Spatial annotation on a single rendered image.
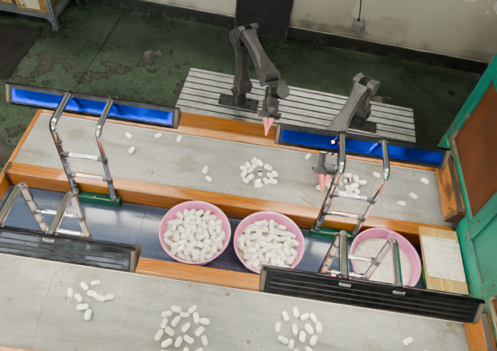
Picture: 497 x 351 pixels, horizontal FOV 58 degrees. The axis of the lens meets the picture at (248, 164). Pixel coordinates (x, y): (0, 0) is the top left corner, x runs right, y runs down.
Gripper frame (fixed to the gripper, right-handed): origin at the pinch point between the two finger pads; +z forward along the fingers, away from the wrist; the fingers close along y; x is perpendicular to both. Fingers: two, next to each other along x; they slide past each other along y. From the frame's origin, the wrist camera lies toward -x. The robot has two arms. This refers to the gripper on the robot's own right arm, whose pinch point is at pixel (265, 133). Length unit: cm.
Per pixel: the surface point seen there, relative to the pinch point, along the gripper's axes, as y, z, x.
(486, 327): 78, 53, -48
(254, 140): -4.5, 3.2, 10.2
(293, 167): 14.3, 12.6, 4.1
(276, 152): 6.4, 7.3, 8.7
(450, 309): 55, 43, -68
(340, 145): 24.4, 1.7, -36.6
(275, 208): 7.6, 29.4, -13.6
